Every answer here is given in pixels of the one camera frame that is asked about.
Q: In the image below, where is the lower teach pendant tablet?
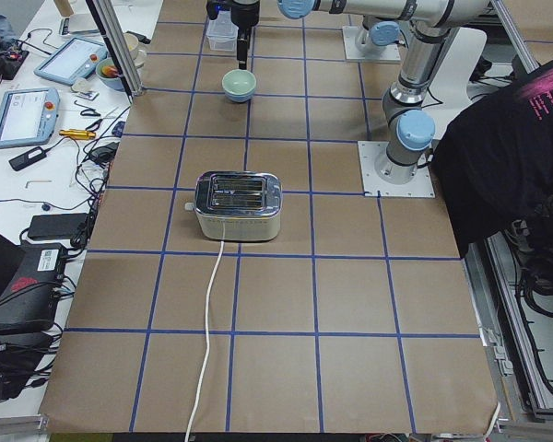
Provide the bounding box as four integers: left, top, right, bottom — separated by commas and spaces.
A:
0, 87, 60, 149

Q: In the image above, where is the blue bowl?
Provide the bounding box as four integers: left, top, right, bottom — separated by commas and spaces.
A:
224, 83, 256, 103

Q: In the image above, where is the green bowl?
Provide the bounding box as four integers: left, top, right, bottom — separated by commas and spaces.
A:
221, 69, 257, 96

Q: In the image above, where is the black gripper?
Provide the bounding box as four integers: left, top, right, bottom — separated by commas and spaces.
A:
206, 0, 260, 70

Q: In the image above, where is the aluminium frame post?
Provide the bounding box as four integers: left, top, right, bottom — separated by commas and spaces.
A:
85, 0, 144, 98

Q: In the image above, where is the black power adapter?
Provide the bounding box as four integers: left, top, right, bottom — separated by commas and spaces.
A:
8, 146, 47, 171

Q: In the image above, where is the teach pendant tablet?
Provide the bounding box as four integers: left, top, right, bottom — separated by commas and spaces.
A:
34, 38, 108, 86
0, 87, 60, 149

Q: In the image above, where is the person in black shirt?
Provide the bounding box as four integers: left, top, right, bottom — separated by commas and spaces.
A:
431, 60, 553, 256

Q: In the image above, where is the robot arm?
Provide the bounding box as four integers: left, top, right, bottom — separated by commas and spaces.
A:
376, 20, 450, 185
206, 0, 488, 70

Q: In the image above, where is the clear plastic food container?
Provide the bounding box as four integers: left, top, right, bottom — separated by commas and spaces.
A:
206, 10, 238, 52

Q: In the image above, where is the bowl with small items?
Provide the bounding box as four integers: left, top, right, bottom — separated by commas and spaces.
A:
95, 58, 124, 91

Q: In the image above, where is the upper teach pendant tablet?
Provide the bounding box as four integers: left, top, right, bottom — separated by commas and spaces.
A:
34, 38, 108, 86

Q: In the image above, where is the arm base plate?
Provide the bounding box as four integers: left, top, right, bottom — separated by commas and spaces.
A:
358, 141, 435, 198
342, 26, 401, 64

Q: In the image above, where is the white toaster cable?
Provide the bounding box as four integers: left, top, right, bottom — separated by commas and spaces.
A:
184, 238, 226, 442

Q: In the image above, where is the cream chrome toaster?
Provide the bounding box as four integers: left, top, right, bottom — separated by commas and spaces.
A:
184, 171, 283, 242

